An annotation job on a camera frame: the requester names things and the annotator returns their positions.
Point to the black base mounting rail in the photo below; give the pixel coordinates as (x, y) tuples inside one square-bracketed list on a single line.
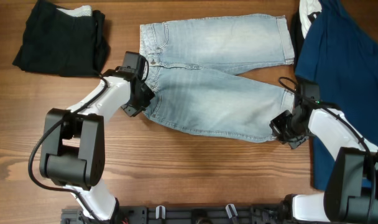
[(255, 214)]

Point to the white garment at edge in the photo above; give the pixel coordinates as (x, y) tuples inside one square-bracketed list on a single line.
[(308, 12)]

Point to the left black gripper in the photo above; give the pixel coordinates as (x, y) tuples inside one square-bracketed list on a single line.
[(148, 94)]

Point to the light blue denim shorts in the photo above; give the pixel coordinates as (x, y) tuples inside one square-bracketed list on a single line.
[(196, 71)]

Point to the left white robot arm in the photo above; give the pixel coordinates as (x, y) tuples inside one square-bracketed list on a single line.
[(73, 143)]

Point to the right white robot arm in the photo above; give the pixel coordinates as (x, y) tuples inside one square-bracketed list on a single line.
[(351, 195)]

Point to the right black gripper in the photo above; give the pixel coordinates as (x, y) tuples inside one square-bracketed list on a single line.
[(275, 124)]

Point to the black garment under shirt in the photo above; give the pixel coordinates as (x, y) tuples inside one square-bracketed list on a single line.
[(296, 37)]

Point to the dark blue t-shirt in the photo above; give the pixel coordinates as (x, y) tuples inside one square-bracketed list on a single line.
[(343, 60)]

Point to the folded black garment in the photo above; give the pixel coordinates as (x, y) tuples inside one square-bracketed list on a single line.
[(64, 42)]

